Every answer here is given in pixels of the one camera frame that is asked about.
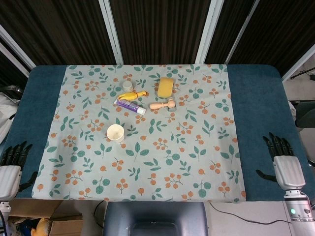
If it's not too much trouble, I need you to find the black tripod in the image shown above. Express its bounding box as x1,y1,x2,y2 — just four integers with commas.
290,69,315,80

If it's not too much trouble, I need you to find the white partition post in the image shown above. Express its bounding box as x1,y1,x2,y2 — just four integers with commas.
98,0,124,65
225,0,260,65
195,0,224,64
282,46,315,82
0,24,36,76

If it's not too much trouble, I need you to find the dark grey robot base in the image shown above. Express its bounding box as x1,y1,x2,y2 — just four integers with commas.
102,201,209,236

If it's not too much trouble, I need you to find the yellow rubber chicken toy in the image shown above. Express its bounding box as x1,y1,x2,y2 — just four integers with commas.
118,90,149,101

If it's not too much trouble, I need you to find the purple toothpaste tube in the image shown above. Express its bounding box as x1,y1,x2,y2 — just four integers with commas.
113,98,146,115

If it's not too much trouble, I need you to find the teal fabric table cover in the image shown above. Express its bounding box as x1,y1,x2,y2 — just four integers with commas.
0,64,311,201

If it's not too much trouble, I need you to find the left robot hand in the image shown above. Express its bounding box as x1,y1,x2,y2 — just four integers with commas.
0,141,39,200

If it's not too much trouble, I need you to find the wooden toy mallet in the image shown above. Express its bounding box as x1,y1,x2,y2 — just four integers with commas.
149,97,177,112

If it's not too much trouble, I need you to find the black floor cable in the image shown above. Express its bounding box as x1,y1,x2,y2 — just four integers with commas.
209,203,292,225

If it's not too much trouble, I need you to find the white fabric cover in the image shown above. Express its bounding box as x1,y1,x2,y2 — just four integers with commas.
0,92,21,145

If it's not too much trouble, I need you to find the floral leaf berry tablecloth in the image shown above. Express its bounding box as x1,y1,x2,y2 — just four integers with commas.
31,64,247,204

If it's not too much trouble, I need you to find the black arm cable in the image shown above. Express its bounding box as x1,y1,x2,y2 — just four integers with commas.
94,200,106,228

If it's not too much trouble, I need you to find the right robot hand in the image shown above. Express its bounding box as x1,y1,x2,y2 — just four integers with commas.
255,132,307,190

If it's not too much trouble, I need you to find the white paper cup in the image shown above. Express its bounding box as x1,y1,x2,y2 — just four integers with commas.
106,123,126,144

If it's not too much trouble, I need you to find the yellow sponge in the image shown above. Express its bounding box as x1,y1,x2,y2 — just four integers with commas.
155,77,175,98

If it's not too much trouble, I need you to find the cardboard box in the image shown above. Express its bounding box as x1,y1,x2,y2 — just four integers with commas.
8,199,83,236

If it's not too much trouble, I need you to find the dark office chair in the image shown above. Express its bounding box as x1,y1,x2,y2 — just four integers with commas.
295,101,315,128

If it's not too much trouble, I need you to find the yellow plush toy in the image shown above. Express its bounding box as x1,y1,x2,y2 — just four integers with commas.
31,218,51,236

